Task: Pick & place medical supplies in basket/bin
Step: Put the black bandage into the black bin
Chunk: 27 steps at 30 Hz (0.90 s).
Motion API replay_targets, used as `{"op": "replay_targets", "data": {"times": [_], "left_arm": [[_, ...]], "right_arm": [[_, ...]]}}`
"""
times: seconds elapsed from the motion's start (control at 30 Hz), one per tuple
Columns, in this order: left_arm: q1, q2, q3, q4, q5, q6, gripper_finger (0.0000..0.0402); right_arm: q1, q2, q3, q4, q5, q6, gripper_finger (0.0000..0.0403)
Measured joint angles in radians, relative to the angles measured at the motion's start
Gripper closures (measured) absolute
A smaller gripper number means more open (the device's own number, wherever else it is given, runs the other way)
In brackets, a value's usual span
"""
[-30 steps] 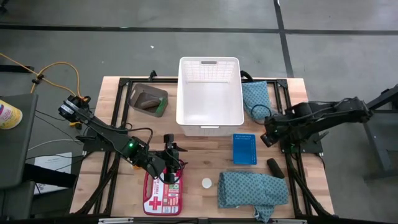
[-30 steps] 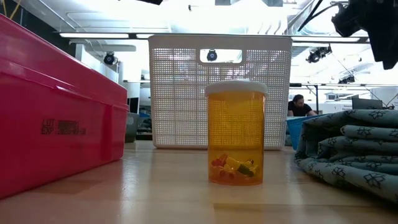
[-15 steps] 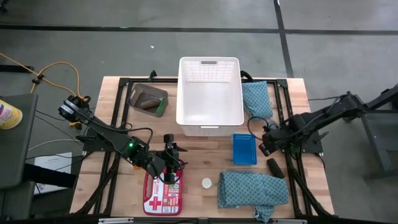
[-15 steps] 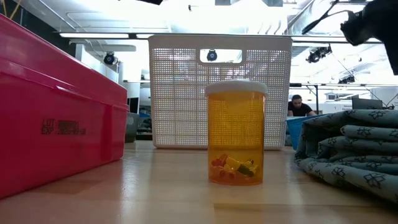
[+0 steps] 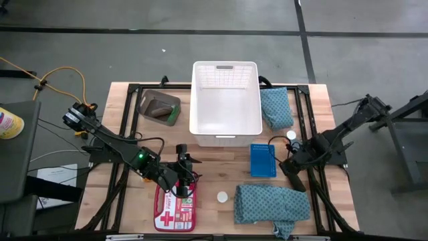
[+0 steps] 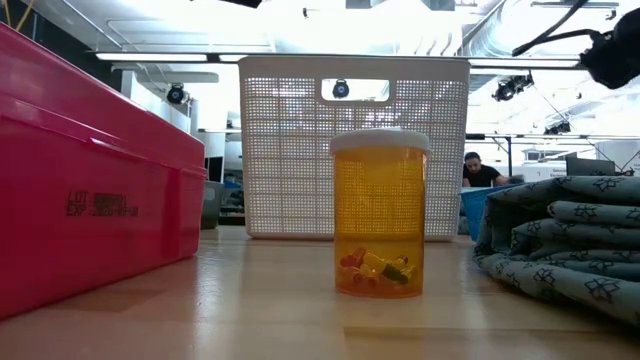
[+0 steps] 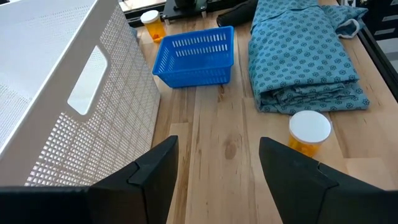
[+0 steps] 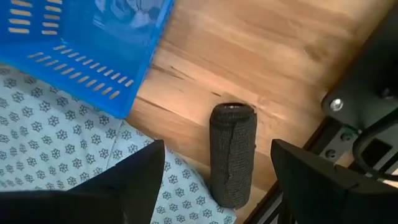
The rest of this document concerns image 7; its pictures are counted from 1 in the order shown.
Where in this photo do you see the orange pill bottle white cap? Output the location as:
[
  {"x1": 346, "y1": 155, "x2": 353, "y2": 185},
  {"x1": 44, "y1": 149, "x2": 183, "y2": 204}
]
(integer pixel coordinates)
[
  {"x1": 140, "y1": 9, "x2": 167, "y2": 44},
  {"x1": 288, "y1": 110, "x2": 333, "y2": 158}
]

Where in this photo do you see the white perforated plastic basket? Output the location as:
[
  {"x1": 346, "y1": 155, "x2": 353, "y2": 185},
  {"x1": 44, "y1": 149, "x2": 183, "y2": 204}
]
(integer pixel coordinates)
[{"x1": 0, "y1": 0, "x2": 161, "y2": 187}]

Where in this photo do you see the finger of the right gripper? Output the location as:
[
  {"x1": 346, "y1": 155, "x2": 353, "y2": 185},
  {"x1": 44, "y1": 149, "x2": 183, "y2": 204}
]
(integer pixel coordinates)
[{"x1": 216, "y1": 0, "x2": 259, "y2": 28}]

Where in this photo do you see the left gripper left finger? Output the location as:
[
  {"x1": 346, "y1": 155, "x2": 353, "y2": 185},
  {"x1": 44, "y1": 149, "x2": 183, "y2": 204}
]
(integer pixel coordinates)
[{"x1": 88, "y1": 135, "x2": 180, "y2": 224}]

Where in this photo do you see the small blue plastic basket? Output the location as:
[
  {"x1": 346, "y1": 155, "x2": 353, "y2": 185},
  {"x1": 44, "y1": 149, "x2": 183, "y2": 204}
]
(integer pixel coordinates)
[{"x1": 152, "y1": 26, "x2": 235, "y2": 89}]

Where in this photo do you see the blue patterned hospital gown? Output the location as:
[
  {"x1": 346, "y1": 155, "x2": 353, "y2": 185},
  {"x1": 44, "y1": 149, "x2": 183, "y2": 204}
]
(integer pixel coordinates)
[{"x1": 248, "y1": 0, "x2": 371, "y2": 115}]

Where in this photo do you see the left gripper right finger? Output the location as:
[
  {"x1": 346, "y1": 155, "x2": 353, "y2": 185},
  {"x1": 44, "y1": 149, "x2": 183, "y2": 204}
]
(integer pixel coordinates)
[{"x1": 259, "y1": 136, "x2": 392, "y2": 224}]

